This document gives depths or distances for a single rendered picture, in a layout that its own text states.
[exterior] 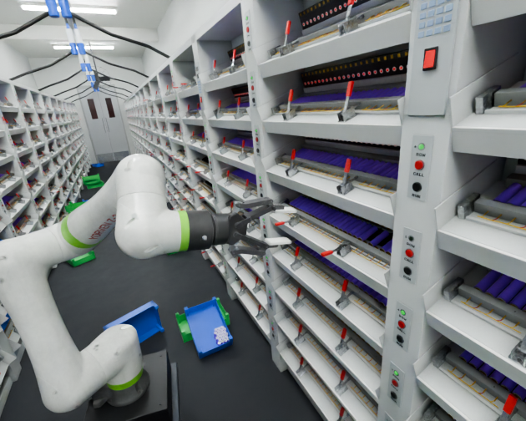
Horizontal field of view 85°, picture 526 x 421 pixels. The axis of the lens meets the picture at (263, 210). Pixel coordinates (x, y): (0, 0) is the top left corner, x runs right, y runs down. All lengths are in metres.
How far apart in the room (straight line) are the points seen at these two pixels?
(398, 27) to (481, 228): 0.39
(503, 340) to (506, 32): 0.53
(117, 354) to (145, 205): 0.62
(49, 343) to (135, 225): 0.53
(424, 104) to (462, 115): 0.06
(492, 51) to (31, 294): 1.13
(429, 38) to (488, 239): 0.35
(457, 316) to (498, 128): 0.37
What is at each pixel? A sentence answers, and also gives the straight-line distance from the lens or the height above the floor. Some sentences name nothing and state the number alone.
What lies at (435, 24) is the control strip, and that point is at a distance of 0.61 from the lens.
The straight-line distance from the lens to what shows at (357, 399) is 1.24.
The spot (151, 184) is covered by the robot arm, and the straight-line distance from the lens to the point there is 0.66.
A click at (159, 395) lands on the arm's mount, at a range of 1.27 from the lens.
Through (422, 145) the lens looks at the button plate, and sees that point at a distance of 0.61.
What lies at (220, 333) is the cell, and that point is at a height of 0.08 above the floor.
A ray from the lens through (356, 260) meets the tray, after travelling 0.86.
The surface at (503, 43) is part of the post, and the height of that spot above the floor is 1.38.
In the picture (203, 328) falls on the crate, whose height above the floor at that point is 0.06.
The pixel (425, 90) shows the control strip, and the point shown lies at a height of 1.32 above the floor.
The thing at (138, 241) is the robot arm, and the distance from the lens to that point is 0.61.
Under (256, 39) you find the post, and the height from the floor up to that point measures 1.53.
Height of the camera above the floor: 1.32
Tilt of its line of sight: 20 degrees down
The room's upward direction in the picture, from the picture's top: 5 degrees counter-clockwise
